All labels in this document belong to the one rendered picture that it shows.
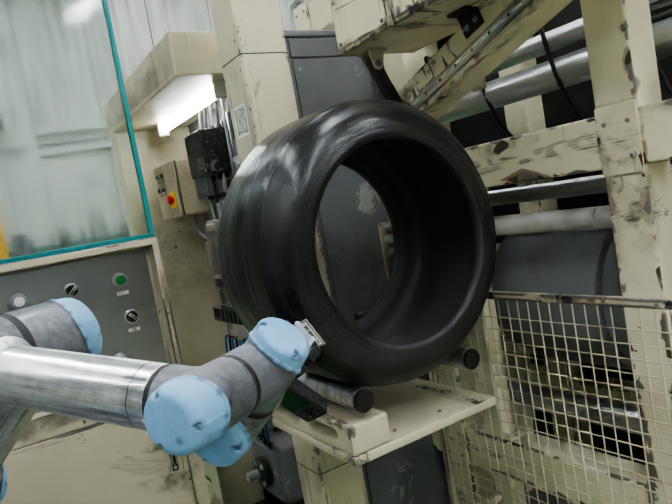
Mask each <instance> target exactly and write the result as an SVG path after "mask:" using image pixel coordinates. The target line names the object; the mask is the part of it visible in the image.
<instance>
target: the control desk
mask: <svg viewBox="0 0 672 504"><path fill-rule="evenodd" d="M61 298H73V299H76V300H78V301H80V302H81V303H83V304H84V305H85V306H87V307H88V308H89V310H90V311H91V312H92V313H93V315H94V316H95V318H96V320H97V322H98V324H99V327H100V333H101V335H102V350H101V354H100V355H103V356H112V357H120V358H128V359H136V360H144V361H152V362H160V363H168V364H178V365H183V362H182V357H181V352H180V347H179V342H178V338H177V333H176V328H175V323H174V318H173V313H172V308H171V303H170V298H169V293H168V288H167V283H166V278H165V273H164V269H163V264H162V259H161V254H160V249H159V244H158V239H157V238H155V237H154V238H153V237H151V238H145V239H140V240H134V241H129V242H123V243H118V244H112V245H107V246H101V247H96V248H90V249H85V250H79V251H74V252H68V253H63V254H57V255H52V256H46V257H41V258H35V259H30V260H24V261H19V262H13V263H8V264H2V265H0V314H2V313H6V312H10V311H14V310H18V309H21V308H25V307H29V306H33V305H37V304H40V303H44V302H46V301H48V300H50V299H55V300H57V299H61ZM3 463H4V465H5V467H6V470H7V475H8V479H6V482H7V483H8V487H7V491H6V494H5V496H4V498H3V500H2V501H1V502H0V504H211V502H210V497H209V492H208V487H207V482H206V477H205V472H204V467H203V462H202V458H200V457H199V456H198V455H197V454H196V453H195V452H194V453H192V454H189V455H184V456H176V455H171V454H168V453H166V452H165V451H164V449H163V448H162V447H161V446H157V445H156V444H155V443H154V442H153V441H152V439H151V438H150V436H149V435H148V432H147V431H145V430H140V429H134V428H129V427H123V426H118V425H112V424H107V423H101V422H96V421H90V420H85V419H79V418H74V417H69V416H63V415H58V414H52V413H47V412H41V411H36V413H35V414H34V416H33V418H32V419H31V421H30V422H29V424H28V425H27V427H26V428H25V430H24V431H23V433H22V434H21V436H20V438H19V439H18V441H17V442H16V444H15V445H14V447H13V448H12V450H11V452H10V453H9V455H8V456H7V458H6V459H5V461H4V462H3Z"/></svg>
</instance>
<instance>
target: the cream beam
mask: <svg viewBox="0 0 672 504"><path fill-rule="evenodd" d="M486 1H488V0H330V5H331V11H332V16H333V22H334V28H335V34H336V39H337V45H338V51H339V55H357V54H358V53H360V52H362V51H364V50H366V49H368V48H369V47H387V50H386V51H384V54H396V53H414V52H416V51H418V50H420V49H422V48H424V47H426V46H428V45H430V44H433V43H435V42H437V41H439V40H441V39H443V38H445V37H447V36H449V35H451V34H453V33H455V32H456V31H457V30H458V29H459V28H460V27H461V26H460V24H459V22H458V19H457V18H447V17H446V15H448V14H449V13H451V12H453V11H455V10H457V9H459V8H461V7H463V6H465V5H470V6H476V7H478V8H480V7H481V5H482V4H483V3H484V2H486Z"/></svg>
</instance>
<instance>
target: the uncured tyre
mask: <svg viewBox="0 0 672 504"><path fill-rule="evenodd" d="M340 165H343V166H345V167H347V168H349V169H351V170H353V171H355V172H356V173H358V174H359V175H360V176H362V177H363V178H364V179H365V180H366V181H367V182H368V183H369V184H370V185H371V186H372V187H373V188H374V190H375V191H376V192H377V194H378V195H379V197H380V199H381V200H382V202H383V204H384V206H385V208H386V210H387V213H388V216H389V219H390V222H391V227H392V232H393V240H394V255H393V263H392V269H391V273H390V276H389V279H388V282H387V284H386V287H385V289H384V291H383V293H382V294H381V296H380V298H379V299H378V301H377V302H376V303H375V305H374V306H373V307H372V308H371V309H370V310H369V311H368V312H367V313H366V314H365V315H364V316H363V317H361V318H360V319H358V320H357V321H355V322H354V323H352V324H350V323H349V322H348V321H347V320H346V319H345V318H344V317H343V316H342V315H341V314H340V312H339V311H338V310H337V308H336V307H335V305H334V304H333V302H332V300H331V298H330V297H329V295H328V293H327V290H326V288H325V286H324V283H323V280H322V277H321V274H320V270H319V266H318V261H317V255H316V242H315V234H316V222H317V215H318V210H319V206H320V203H321V199H322V196H323V194H324V191H325V189H326V187H327V185H328V183H329V181H330V179H331V177H332V176H333V174H334V172H335V171H336V170H337V168H338V167H339V166H340ZM217 246H218V260H219V267H220V273H221V277H222V281H223V284H224V288H225V290H226V293H227V296H228V298H229V301H230V303H231V305H232V307H233V309H234V311H235V312H236V314H237V316H238V317H239V319H240V321H241V322H242V323H243V325H244V326H245V328H246V329H247V330H248V332H249V333H250V332H251V331H253V330H254V328H255V327H256V325H257V324H258V322H259V321H261V320H262V319H265V318H269V317H273V318H279V319H282V320H285V321H287V320H288V321H289V323H291V324H293V325H295V322H296V321H299V322H301V321H303V320H305V319H307V320H308V322H309V323H310V324H311V326H312V327H313V328H314V329H315V331H316V332H317V333H318V335H319V336H320V337H321V338H322V340H323V341H324V342H325V344H324V345H322V346H320V352H321V353H320V355H319V356H318V357H317V359H316V360H315V361H314V363H312V364H311V367H310V368H309V369H308V371H307V372H310V373H313V374H317V375H320V376H323V377H327V378H330V379H333V380H337V381H340V382H344V383H347V384H351V385H356V386H365V387H380V386H388V385H393V384H398V383H403V382H407V381H410V380H413V379H416V378H418V377H421V376H423V375H425V374H427V373H429V372H431V371H432V370H434V369H435V368H437V367H438V366H440V365H441V364H442V363H444V362H445V361H446V360H447V359H448V358H449V357H451V356H452V355H453V354H454V353H455V352H456V350H457V349H458V348H459V347H460V346H461V345H462V343H463V342H464V341H465V340H466V338H467V337H468V335H469V334H470V332H471V331H472V329H473V327H474V326H475V324H476V322H477V320H478V318H479V316H480V314H481V312H482V309H483V307H484V304H485V301H486V299H487V296H488V293H489V290H490V287H491V283H492V279H493V274H494V268H495V259H496V230H495V222H494V216H493V211H492V206H491V203H490V199H489V196H488V193H487V190H486V187H485V185H484V182H483V180H482V178H481V176H480V174H479V172H478V170H477V168H476V166H475V164H474V163H473V161H472V159H471V158H470V156H469V154H468V153H467V151H466V150H465V149H464V147H463V146H462V145H461V143H460V142H459V141H458V140H457V139H456V137H455V136H454V135H453V134H452V133H451V132H450V131H449V130H448V129H447V128H446V127H445V126H443V125H442V124H441V123H440V122H438V121H437V120H436V119H434V118H433V117H431V116H430V115H428V114H427V113H425V112H423V111H421V110H419V109H417V108H415V107H412V106H410V105H407V104H404V103H401V102H397V101H391V100H384V99H353V100H347V101H343V102H339V103H336V104H333V105H330V106H328V107H326V108H323V109H321V110H319V111H317V112H314V113H312V114H310V115H307V116H305V117H303V118H301V119H298V120H296V121H294V122H292V123H289V124H287V125H285V126H283V127H281V128H279V129H278V130H276V131H275V132H273V133H272V134H270V135H269V136H267V137H266V138H265V139H264V140H263V141H261V142H260V143H259V144H258V145H257V146H256V147H255V148H254V149H253V150H252V152H251V153H250V154H249V155H248V156H247V158H246V159H245V160H244V162H243V163H242V165H241V166H240V168H239V169H238V171H237V173H236V175H235V176H234V178H233V180H232V182H231V184H230V186H229V189H228V191H227V194H226V196H225V199H224V202H223V206H222V210H221V214H220V219H219V226H218V240H217Z"/></svg>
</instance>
